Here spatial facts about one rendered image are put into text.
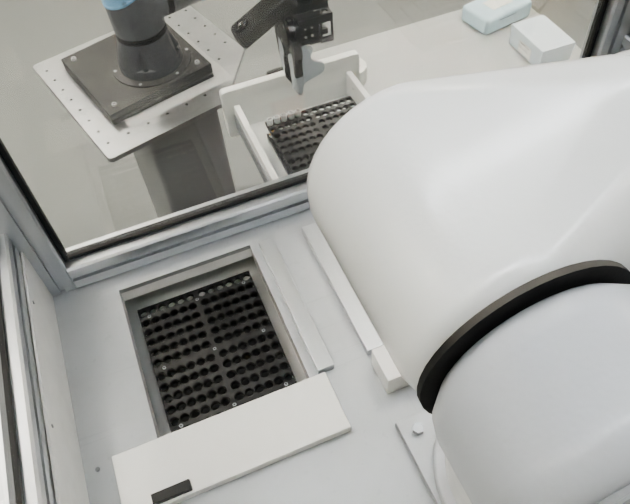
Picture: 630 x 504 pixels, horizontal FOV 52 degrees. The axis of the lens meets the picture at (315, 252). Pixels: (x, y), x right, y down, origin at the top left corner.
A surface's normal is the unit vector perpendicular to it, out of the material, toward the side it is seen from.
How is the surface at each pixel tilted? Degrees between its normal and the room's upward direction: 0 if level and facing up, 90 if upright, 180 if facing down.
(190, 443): 0
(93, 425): 0
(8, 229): 90
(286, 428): 0
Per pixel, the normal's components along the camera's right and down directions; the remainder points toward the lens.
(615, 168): 0.11, -0.35
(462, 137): -0.22, -0.55
